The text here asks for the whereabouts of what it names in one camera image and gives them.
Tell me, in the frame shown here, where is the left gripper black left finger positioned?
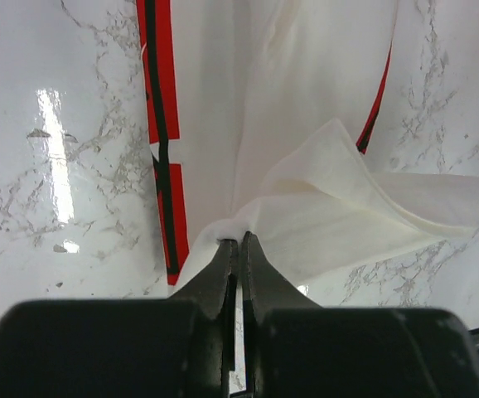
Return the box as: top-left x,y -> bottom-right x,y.
0,240 -> 238,397

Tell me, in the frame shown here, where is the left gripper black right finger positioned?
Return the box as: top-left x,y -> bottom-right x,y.
239,233 -> 479,397

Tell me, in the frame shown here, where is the white t-shirt red print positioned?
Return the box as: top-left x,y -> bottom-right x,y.
137,1 -> 479,287

